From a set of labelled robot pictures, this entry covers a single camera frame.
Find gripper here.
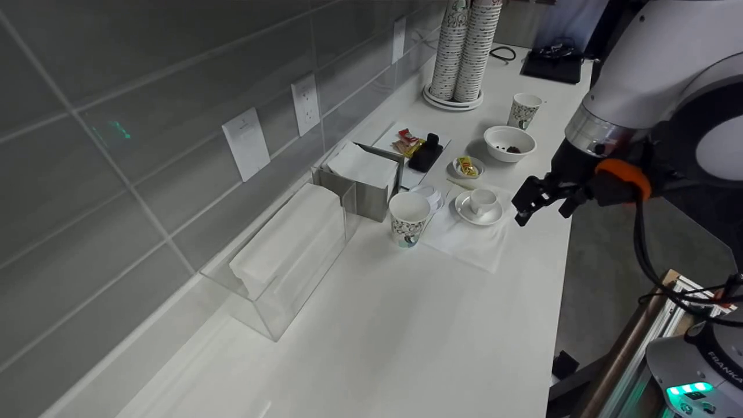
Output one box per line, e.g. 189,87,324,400
511,138,604,228

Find small white cup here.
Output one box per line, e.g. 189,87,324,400
468,188,499,217

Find patterned paper cup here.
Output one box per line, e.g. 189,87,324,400
388,192,434,250
507,93,544,131

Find white round cup holder base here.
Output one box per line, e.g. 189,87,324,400
422,83,484,111

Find white bowl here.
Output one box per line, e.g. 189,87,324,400
483,125,537,164

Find white saucer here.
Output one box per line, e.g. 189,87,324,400
454,190,504,227

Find white napkin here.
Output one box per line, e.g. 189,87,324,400
420,182,518,274

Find small white dish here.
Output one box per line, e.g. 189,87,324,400
446,156,486,180

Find black flat device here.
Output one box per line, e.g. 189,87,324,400
520,43,585,85

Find black rectangular object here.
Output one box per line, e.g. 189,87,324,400
407,133,444,174

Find brown packet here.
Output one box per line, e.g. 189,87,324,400
391,139,425,158

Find stack of patterned paper cups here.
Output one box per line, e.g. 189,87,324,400
428,0,472,101
453,0,503,103

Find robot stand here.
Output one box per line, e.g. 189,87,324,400
546,269,743,418

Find white rectangular tray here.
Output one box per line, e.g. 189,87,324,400
371,120,453,190

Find steel napkin holder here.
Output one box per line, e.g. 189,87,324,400
311,142,406,224

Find stack of white napkins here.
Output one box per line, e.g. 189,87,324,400
324,140,401,190

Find stack of white paper towels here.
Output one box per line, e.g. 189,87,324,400
229,183,344,300

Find clear acrylic towel box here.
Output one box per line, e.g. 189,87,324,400
200,182,359,343

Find white wall switch plate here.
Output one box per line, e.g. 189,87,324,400
391,16,407,65

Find white wall socket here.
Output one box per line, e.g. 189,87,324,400
291,72,322,138

